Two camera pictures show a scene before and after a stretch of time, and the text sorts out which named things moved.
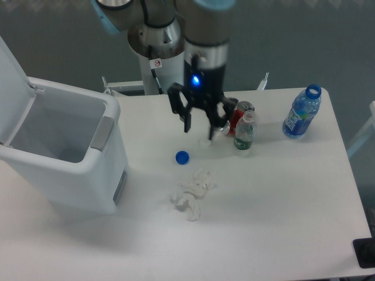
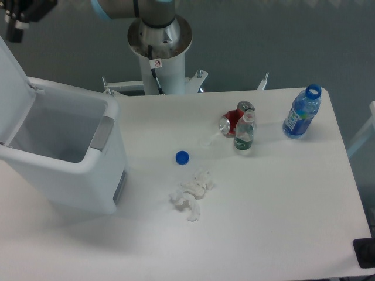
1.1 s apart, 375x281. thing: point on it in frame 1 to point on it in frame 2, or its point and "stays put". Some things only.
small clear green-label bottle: [245, 131] stays put
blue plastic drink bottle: [304, 107] stays put
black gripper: [204, 87] to [29, 10]
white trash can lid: [17, 93] stays put
